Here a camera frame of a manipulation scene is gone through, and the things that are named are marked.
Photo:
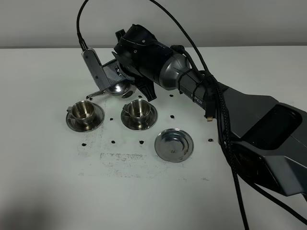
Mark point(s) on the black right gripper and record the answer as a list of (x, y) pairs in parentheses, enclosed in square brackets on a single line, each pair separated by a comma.
[(138, 54)]

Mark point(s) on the stainless steel teapot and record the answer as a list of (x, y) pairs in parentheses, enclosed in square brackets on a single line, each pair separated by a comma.
[(123, 89)]

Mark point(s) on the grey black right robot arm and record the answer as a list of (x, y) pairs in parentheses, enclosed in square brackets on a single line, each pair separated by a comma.
[(268, 138)]

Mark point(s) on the steel teapot saucer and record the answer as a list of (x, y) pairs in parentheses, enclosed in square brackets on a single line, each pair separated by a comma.
[(174, 145)]

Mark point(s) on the steel right teacup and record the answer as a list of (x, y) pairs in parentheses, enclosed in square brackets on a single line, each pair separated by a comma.
[(138, 110)]

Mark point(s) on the steel teacup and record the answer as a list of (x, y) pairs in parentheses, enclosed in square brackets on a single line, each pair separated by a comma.
[(138, 110), (82, 112)]

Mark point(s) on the steel saucer under right cup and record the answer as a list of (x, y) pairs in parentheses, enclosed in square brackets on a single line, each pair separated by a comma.
[(132, 124)]

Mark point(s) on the steel saucer under cup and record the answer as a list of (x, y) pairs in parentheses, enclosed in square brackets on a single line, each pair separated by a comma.
[(132, 124), (86, 128)]

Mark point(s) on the steel saucer under left cup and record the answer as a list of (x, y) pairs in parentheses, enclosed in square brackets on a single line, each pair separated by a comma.
[(86, 128)]

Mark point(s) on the steel left teacup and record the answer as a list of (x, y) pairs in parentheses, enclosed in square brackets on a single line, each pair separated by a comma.
[(82, 112)]

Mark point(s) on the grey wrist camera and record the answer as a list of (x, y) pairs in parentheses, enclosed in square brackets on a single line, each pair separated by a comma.
[(95, 68)]

